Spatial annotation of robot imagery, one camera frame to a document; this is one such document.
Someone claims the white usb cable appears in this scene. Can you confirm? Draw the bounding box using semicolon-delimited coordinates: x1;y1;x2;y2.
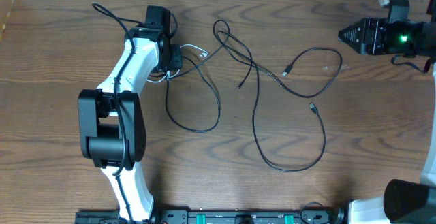
145;43;209;84

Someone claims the black usb cable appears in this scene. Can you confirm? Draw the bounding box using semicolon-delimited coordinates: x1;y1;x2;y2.
164;19;343;133
213;29;327;173

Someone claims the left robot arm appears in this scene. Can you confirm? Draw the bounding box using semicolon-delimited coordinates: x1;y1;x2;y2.
78;5;182;223

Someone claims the clear tape piece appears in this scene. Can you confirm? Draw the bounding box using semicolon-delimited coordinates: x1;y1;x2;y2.
322;65;350;72

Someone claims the wooden board at edge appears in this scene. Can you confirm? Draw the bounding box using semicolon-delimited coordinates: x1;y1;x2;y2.
0;0;15;39

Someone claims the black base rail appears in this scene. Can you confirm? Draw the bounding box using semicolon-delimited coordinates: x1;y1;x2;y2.
74;204;345;224

